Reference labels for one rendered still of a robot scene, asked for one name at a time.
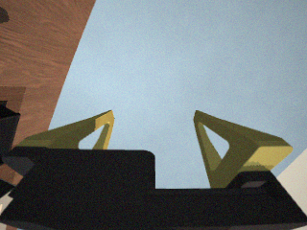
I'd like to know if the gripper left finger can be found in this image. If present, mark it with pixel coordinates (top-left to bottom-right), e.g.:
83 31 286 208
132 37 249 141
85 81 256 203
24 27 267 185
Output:
16 110 114 150

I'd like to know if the black open tray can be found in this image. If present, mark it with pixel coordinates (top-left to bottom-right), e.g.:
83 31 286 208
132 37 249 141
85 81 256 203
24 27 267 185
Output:
0 104 21 166

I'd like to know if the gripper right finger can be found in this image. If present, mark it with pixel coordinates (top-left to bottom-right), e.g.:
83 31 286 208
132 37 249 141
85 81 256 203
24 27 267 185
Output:
193 110 293 188

